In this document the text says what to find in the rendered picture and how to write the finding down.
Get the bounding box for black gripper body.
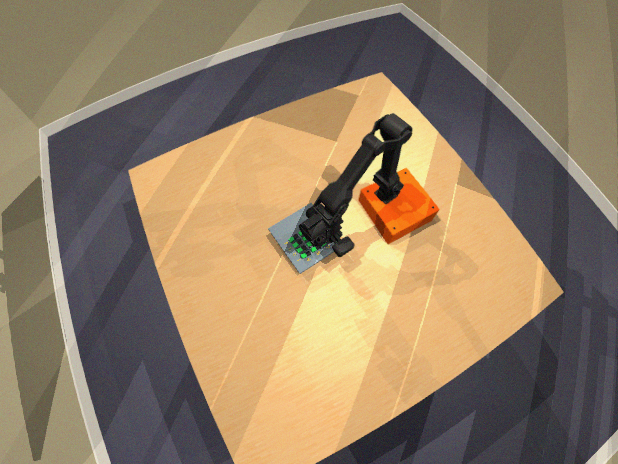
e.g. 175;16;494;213
306;207;355;257

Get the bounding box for light grey switch panel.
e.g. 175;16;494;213
268;203;334;274

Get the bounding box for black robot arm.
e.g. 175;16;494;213
299;113;413;248

